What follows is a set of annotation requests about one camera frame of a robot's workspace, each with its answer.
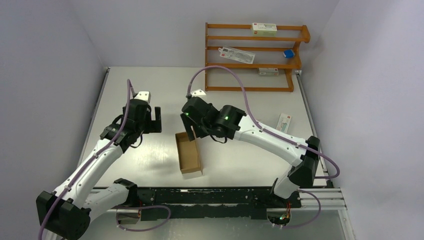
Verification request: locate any brown cardboard box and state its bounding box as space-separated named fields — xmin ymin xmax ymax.
xmin=175 ymin=132 xmax=203 ymax=179

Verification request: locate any orange wooden shelf rack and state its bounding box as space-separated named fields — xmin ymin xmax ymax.
xmin=204 ymin=23 xmax=311 ymax=92

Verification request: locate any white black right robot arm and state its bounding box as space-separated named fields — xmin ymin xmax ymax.
xmin=180 ymin=96 xmax=320 ymax=207

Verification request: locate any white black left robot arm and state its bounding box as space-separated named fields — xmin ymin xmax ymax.
xmin=36 ymin=98 xmax=162 ymax=240

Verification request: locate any white flat box bottom shelf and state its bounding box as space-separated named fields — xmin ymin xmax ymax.
xmin=258 ymin=68 xmax=280 ymax=77

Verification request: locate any white green box top shelf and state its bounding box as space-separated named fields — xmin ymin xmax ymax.
xmin=250 ymin=22 xmax=278 ymax=37

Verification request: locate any clear plastic packet on shelf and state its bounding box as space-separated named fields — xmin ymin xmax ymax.
xmin=218 ymin=46 xmax=256 ymax=64

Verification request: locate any blue small object on shelf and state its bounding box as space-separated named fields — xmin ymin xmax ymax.
xmin=283 ymin=49 xmax=296 ymax=59

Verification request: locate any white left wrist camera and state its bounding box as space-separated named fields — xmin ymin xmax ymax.
xmin=133 ymin=91 xmax=151 ymax=104

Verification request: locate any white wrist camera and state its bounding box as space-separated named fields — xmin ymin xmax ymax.
xmin=190 ymin=89 xmax=207 ymax=99
xmin=133 ymin=91 xmax=151 ymax=104

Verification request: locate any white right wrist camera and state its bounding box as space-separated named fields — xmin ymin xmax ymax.
xmin=190 ymin=89 xmax=207 ymax=99

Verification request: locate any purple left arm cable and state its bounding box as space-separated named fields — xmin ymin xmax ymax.
xmin=37 ymin=78 xmax=172 ymax=240

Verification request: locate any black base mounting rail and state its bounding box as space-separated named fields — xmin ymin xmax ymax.
xmin=114 ymin=178 xmax=301 ymax=221

